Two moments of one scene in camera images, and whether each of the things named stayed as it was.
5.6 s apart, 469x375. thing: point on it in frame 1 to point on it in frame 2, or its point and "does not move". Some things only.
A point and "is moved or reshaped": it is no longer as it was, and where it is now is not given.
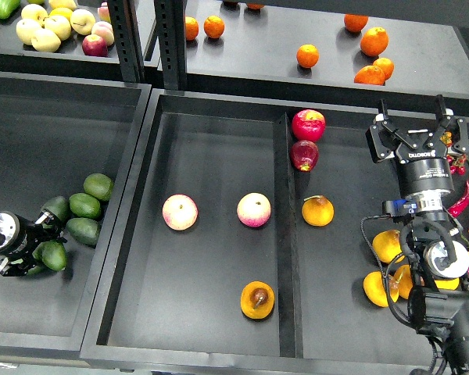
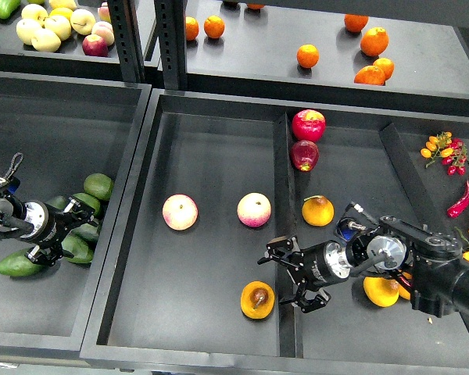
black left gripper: x=31 y=235 to x=65 y=223
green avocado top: x=98 y=185 does not move
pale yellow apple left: x=26 y=29 does not move
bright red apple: x=309 y=125 does not move
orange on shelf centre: x=307 y=55 does not move
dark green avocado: x=54 y=255 is moved or reshaped
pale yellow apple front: x=45 y=41 does not move
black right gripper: x=424 y=170 to x=323 y=262
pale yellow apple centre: x=59 y=25 does not move
